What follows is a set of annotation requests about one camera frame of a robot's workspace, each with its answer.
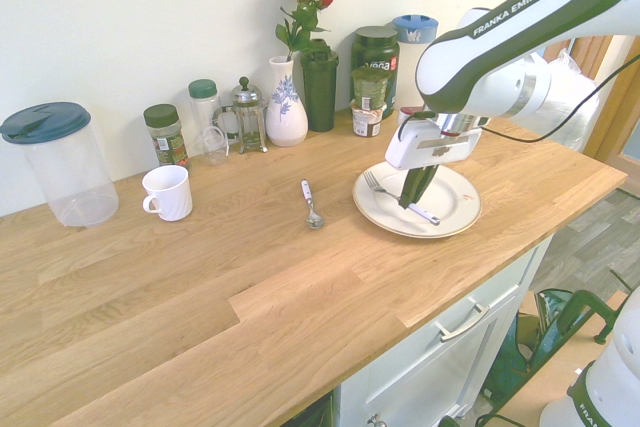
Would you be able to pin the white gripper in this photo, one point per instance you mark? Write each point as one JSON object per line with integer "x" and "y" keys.
{"x": 425, "y": 144}

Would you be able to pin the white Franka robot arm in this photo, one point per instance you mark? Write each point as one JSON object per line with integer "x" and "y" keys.
{"x": 500, "y": 37}

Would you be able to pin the white plate with gold rim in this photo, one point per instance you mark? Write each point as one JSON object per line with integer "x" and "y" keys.
{"x": 450, "y": 197}

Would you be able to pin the small red-lidded container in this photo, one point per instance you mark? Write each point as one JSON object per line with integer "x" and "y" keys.
{"x": 409, "y": 112}

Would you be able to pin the white yoghurt tub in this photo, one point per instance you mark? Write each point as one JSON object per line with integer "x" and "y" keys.
{"x": 367, "y": 122}

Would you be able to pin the dark green shaker bottle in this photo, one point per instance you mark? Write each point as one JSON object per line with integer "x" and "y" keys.
{"x": 319, "y": 92}

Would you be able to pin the white canister with blue lid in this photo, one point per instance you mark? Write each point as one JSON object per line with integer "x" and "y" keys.
{"x": 412, "y": 47}

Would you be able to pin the dark green Vega tub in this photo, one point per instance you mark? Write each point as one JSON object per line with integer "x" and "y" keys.
{"x": 375, "y": 49}

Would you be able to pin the white vase with blue flowers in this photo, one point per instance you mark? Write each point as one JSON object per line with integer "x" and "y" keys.
{"x": 285, "y": 117}

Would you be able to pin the clear plastic bag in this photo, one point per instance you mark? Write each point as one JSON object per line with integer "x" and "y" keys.
{"x": 575, "y": 102}

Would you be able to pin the glass French press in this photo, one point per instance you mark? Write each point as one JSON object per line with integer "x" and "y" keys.
{"x": 248, "y": 122}

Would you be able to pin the white kitchen cabinet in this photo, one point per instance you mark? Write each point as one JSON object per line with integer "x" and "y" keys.
{"x": 450, "y": 362}

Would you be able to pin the green clamp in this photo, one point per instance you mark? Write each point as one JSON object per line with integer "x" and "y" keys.
{"x": 585, "y": 302}

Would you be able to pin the small clear plastic cup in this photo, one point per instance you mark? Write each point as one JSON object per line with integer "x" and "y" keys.
{"x": 216, "y": 147}

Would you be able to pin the red roses bunch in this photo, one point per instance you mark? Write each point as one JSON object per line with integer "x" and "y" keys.
{"x": 307, "y": 2}

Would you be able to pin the clear bottle with green lid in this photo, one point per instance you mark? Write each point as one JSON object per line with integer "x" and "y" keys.
{"x": 204, "y": 107}

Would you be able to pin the white ceramic mug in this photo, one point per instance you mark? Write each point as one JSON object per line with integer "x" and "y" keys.
{"x": 172, "y": 194}

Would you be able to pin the spice jar with dark lid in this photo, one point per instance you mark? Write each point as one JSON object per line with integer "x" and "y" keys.
{"x": 167, "y": 142}

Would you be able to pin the clear canister with blue lid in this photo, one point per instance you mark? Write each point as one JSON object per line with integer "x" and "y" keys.
{"x": 65, "y": 167}

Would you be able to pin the wooden door frame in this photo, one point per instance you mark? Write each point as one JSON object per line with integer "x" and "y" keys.
{"x": 607, "y": 97}

